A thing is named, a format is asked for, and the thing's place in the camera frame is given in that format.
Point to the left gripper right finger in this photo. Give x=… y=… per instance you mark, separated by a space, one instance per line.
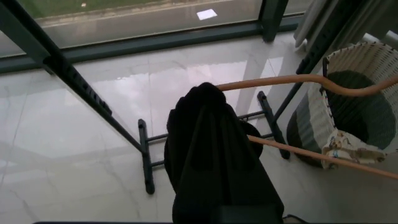
x=248 y=186

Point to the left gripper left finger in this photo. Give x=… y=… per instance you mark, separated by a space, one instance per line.
x=199 y=186

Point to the black short-sleeved shirt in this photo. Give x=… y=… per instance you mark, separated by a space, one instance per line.
x=199 y=96

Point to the pink clothes hanger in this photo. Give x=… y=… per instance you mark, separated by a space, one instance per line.
x=280 y=81

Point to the black clothes rack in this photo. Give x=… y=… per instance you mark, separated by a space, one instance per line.
x=77 y=84

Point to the white laundry basket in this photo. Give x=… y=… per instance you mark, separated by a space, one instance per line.
x=360 y=56

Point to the cream printed garment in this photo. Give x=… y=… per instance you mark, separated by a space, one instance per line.
x=351 y=149

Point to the window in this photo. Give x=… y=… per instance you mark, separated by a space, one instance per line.
x=140 y=34

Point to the beige curtain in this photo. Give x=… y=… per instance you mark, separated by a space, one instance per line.
x=351 y=18

